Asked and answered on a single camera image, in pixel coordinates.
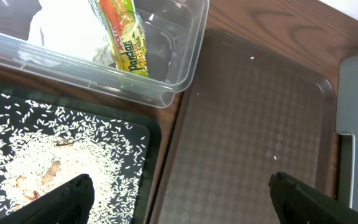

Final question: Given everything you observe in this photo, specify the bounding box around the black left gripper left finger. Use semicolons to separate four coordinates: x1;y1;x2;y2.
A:
0;174;94;224

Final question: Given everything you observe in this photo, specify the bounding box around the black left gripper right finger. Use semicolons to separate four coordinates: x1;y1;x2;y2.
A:
268;172;358;224

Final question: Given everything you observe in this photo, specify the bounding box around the rice pile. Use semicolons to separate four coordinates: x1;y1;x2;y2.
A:
0;93;147;224

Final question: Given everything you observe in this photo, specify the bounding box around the yellow green snack wrapper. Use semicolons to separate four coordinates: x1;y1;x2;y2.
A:
89;0;149;78

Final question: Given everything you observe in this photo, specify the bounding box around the black waste tray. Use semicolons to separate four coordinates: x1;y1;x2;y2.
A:
0;77;162;224

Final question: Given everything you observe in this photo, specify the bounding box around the clear plastic waste bin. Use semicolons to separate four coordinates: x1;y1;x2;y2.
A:
0;0;209;108

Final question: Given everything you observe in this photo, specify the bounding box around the brown serving tray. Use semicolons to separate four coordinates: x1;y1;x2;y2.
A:
150;29;336;223

